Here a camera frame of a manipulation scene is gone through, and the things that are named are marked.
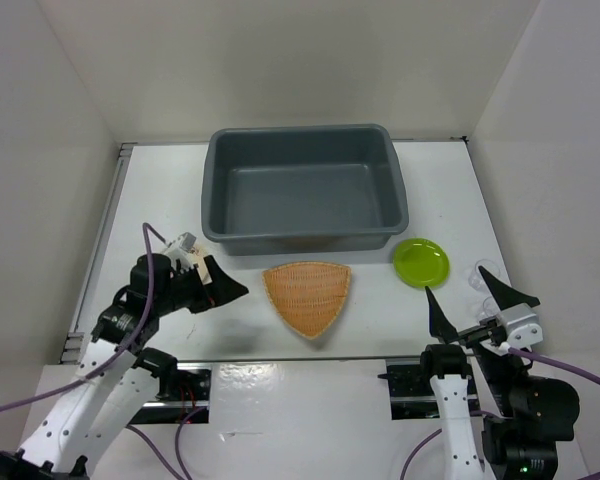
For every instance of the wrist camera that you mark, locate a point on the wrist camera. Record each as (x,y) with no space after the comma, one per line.
(521,325)
(181,253)

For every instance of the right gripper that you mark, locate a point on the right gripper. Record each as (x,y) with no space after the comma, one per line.
(441,324)

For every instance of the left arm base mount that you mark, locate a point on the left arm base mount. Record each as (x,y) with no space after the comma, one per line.
(191,390)

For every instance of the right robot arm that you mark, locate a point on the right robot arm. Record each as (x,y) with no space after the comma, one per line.
(534,413)

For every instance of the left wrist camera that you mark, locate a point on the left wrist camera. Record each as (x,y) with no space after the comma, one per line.
(181,253)

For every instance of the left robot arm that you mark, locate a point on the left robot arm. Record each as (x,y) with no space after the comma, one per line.
(119,372)

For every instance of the grey plastic bin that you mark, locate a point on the grey plastic bin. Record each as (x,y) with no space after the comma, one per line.
(290,190)

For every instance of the green plastic plate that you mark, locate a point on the green plastic plate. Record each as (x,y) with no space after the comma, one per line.
(420,263)

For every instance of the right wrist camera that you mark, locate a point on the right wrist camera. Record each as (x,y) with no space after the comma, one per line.
(521,325)

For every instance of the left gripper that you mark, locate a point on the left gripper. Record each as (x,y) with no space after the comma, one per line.
(223,288)

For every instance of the orange woven triangular basket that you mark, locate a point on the orange woven triangular basket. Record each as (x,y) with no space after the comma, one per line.
(308,296)

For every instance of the clear plastic cup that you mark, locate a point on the clear plastic cup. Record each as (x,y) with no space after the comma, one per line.
(488,306)

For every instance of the cream ceramic plate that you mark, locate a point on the cream ceramic plate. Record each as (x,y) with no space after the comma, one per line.
(199,253)

